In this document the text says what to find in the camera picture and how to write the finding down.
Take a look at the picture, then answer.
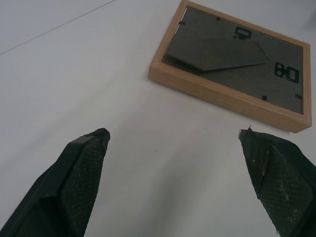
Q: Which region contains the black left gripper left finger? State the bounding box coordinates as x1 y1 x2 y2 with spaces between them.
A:
0 127 111 237

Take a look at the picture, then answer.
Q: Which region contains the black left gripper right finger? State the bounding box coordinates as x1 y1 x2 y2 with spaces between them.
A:
238 125 316 237

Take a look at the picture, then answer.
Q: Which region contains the wooden picture frame face down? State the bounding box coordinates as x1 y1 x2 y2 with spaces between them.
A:
148 0 311 134

